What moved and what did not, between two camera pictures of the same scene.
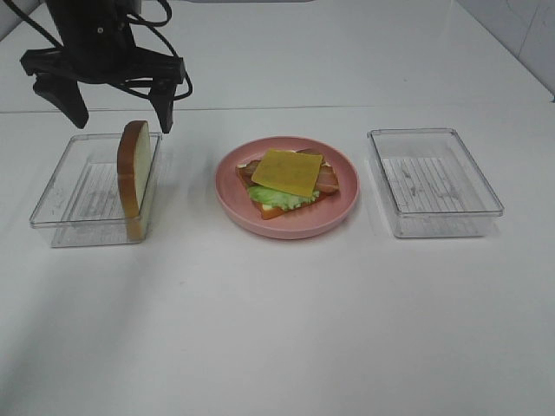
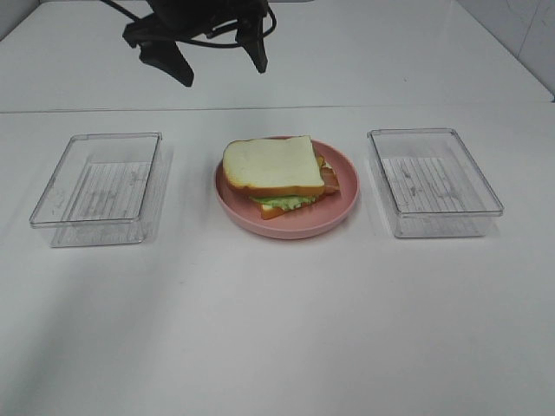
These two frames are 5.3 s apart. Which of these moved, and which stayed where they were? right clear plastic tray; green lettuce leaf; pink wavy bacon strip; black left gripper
Moved: black left gripper
Stayed: right clear plastic tray; green lettuce leaf; pink wavy bacon strip
